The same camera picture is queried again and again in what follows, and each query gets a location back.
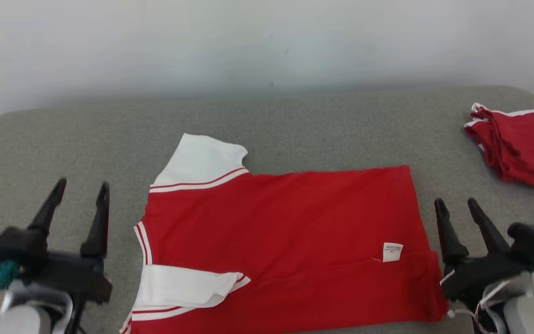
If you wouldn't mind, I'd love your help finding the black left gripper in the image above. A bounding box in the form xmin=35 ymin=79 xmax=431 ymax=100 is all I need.
xmin=28 ymin=178 xmax=113 ymax=304

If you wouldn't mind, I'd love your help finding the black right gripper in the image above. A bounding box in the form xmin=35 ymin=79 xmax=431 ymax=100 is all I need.
xmin=434 ymin=198 xmax=534 ymax=310

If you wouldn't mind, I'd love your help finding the small red garment white trim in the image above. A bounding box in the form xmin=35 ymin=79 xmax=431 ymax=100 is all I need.
xmin=464 ymin=103 xmax=534 ymax=200

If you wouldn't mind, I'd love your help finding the red white jersey t-shirt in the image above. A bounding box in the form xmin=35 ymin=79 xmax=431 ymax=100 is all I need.
xmin=120 ymin=134 xmax=449 ymax=334

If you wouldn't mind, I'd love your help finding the thin red white wire bundle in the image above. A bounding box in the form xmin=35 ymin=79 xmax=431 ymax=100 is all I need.
xmin=447 ymin=278 xmax=509 ymax=334

